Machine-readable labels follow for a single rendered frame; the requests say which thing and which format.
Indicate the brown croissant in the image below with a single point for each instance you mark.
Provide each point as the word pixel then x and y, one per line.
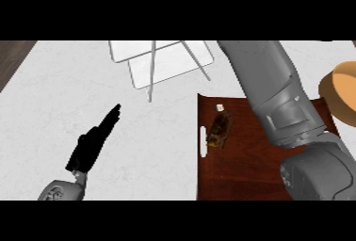
pixel 220 129

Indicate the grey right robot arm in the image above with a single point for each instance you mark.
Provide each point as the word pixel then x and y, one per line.
pixel 282 116

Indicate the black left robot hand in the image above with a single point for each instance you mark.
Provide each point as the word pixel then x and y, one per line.
pixel 92 142

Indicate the dark brown wooden tray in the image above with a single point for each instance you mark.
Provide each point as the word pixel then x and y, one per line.
pixel 236 163

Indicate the small white cube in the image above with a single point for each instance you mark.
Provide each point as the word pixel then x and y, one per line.
pixel 220 107

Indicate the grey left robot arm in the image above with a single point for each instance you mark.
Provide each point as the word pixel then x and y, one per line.
pixel 62 189

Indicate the tan round wooden bowl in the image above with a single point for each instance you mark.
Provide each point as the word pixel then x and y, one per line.
pixel 340 92

